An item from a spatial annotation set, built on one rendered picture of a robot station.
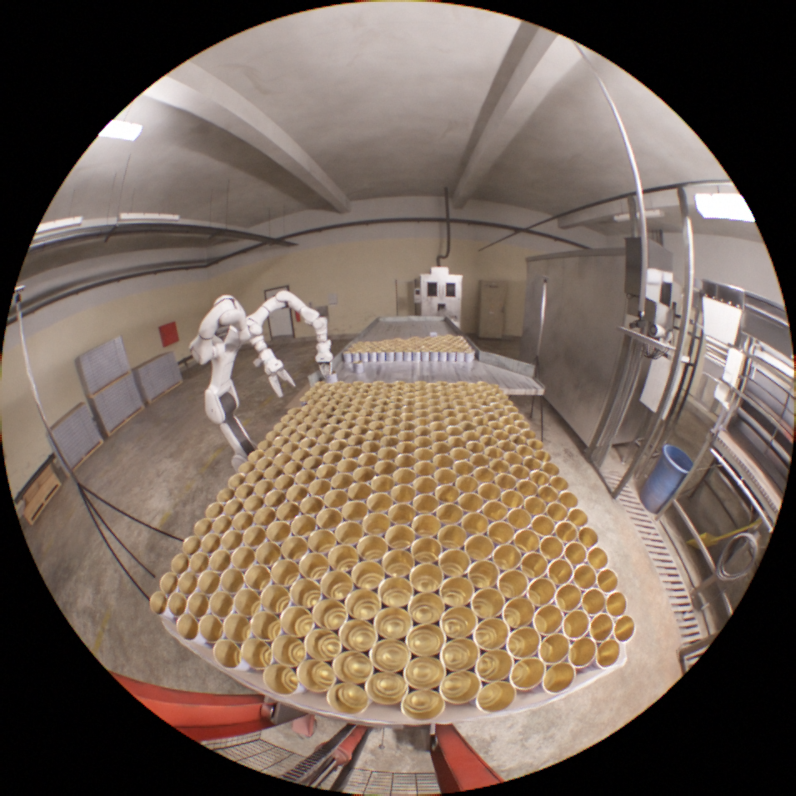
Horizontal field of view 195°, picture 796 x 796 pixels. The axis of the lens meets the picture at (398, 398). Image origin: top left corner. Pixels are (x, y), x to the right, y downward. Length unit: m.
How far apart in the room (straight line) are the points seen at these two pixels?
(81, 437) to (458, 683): 7.08
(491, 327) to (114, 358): 10.82
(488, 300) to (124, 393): 10.70
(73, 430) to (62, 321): 3.17
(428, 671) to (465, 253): 8.12
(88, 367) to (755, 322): 9.49
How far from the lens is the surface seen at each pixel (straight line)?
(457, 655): 0.57
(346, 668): 0.57
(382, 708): 0.58
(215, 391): 1.52
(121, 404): 7.34
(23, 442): 8.74
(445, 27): 3.51
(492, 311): 7.78
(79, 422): 7.01
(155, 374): 7.77
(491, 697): 0.59
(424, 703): 0.57
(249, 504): 0.77
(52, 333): 8.76
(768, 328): 2.51
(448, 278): 6.33
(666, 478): 2.87
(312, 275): 8.47
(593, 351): 3.03
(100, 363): 7.17
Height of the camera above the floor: 1.67
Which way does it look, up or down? 27 degrees down
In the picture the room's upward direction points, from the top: 2 degrees counter-clockwise
